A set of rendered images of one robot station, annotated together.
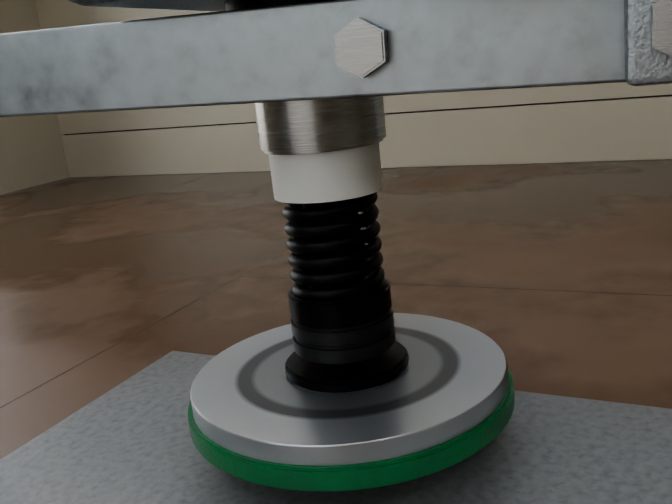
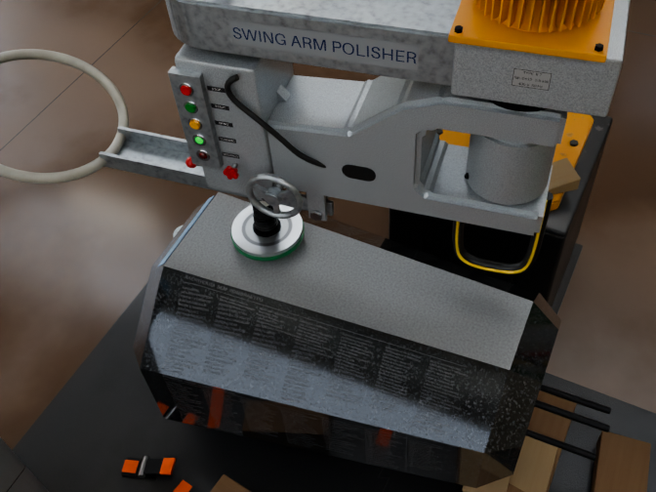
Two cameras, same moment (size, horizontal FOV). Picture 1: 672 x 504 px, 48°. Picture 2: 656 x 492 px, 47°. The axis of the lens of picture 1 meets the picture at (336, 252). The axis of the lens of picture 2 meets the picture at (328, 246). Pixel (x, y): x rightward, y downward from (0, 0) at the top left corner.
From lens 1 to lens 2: 1.76 m
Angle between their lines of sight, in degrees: 35
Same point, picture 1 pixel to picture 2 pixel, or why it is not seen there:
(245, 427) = (244, 247)
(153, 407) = (218, 220)
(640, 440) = (330, 245)
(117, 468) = (214, 243)
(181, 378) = (224, 207)
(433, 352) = (287, 224)
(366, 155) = not seen: hidden behind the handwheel
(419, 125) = not seen: outside the picture
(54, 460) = (198, 239)
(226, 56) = not seen: hidden behind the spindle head
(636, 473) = (325, 255)
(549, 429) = (312, 239)
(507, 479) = (299, 254)
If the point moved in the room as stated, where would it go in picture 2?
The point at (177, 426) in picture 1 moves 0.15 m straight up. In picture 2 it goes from (225, 228) to (217, 195)
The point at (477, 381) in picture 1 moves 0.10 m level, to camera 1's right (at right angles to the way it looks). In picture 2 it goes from (293, 236) to (327, 234)
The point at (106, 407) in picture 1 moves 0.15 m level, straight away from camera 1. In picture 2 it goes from (205, 219) to (193, 187)
